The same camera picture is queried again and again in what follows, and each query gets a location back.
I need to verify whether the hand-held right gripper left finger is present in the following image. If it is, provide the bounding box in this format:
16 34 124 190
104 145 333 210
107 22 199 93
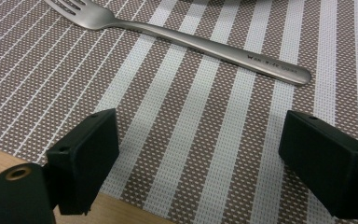
45 107 120 217

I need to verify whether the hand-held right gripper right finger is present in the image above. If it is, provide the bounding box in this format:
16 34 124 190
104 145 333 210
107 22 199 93
278 109 358 220

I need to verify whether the metal fork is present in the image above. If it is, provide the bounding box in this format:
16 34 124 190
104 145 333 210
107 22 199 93
44 0 312 87

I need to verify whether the striped woven placemat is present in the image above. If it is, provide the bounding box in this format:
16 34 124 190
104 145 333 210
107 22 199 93
0 0 358 224

